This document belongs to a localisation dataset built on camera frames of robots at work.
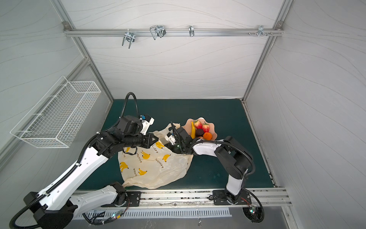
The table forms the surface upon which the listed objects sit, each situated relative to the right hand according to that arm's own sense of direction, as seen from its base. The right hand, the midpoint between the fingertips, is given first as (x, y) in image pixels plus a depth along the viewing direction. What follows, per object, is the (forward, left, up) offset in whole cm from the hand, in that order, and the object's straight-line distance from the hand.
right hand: (159, 156), depth 80 cm
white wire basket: (+6, +48, +24) cm, 54 cm away
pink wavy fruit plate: (+23, -15, -3) cm, 27 cm away
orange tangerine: (+17, -28, -4) cm, 33 cm away
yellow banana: (+22, -19, -6) cm, 29 cm away
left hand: (+1, -1, +17) cm, 17 cm away
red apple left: (+25, -22, -4) cm, 34 cm away
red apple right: (+23, -28, -3) cm, 36 cm away
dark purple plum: (+19, -23, -5) cm, 31 cm away
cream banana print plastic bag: (-7, +1, +4) cm, 8 cm away
